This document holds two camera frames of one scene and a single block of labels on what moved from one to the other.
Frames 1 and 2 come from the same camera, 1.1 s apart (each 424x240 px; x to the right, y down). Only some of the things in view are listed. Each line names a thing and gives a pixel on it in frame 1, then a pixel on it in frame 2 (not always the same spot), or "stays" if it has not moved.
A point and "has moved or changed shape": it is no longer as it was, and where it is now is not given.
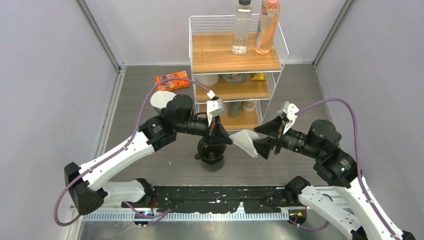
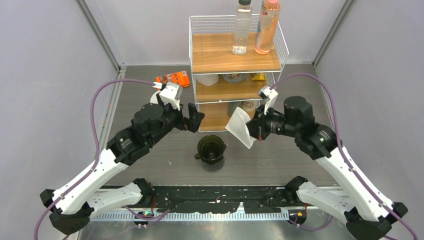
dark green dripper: [212, 154] stays
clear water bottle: [243, 16] stays
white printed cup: [248, 106] stays
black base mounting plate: [216, 199] stays
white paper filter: [244, 139] has moved or changed shape
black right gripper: [263, 145] -> [257, 127]
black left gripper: [220, 136] -> [192, 123]
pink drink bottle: [269, 15] stays
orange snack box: [172, 84] stays
